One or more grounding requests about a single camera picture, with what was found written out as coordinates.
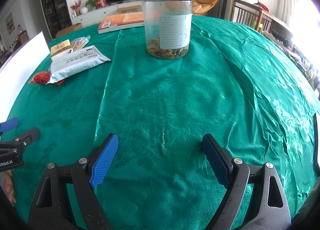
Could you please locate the red foil packet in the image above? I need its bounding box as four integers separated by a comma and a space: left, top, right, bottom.
28, 71, 51, 85

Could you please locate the grey plastic mailer bag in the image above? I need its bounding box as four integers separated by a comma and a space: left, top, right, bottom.
47, 45, 111, 84

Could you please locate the beige tissue pack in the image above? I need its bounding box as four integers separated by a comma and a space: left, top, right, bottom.
50, 39, 73, 60

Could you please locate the bag of wooden sticks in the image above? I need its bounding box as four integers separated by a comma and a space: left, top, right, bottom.
71, 35, 91, 51

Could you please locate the person's left hand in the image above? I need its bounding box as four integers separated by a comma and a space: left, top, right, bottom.
3, 170, 16, 205

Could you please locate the white cardboard storage box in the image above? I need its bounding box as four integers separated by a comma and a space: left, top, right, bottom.
0, 32, 49, 122

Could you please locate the green satin tablecloth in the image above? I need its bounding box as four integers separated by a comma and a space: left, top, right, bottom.
3, 17, 319, 229

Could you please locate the brown cardboard box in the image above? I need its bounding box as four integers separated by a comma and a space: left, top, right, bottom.
56, 23, 83, 38

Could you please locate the white tv cabinet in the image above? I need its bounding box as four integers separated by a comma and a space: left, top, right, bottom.
71, 1, 142, 27

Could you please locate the red flower arrangement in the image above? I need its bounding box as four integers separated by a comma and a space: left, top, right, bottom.
70, 0, 82, 16

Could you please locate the dark glass display cabinet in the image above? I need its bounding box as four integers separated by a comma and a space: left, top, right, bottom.
41, 0, 72, 39

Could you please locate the orange hardcover book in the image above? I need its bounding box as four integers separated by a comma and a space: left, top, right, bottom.
98, 12, 144, 34

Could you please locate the green plant with red gift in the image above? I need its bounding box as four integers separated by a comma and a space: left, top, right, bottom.
85, 0, 107, 10

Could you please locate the small wooden bench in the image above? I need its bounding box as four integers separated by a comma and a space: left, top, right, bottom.
116, 5, 142, 13

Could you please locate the clear jar black lid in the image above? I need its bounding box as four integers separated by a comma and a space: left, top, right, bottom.
142, 0, 193, 60

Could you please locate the wooden railing chair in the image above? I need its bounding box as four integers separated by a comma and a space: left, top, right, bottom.
230, 0, 293, 41

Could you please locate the orange lounge chair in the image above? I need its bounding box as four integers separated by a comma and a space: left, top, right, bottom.
192, 0, 219, 16

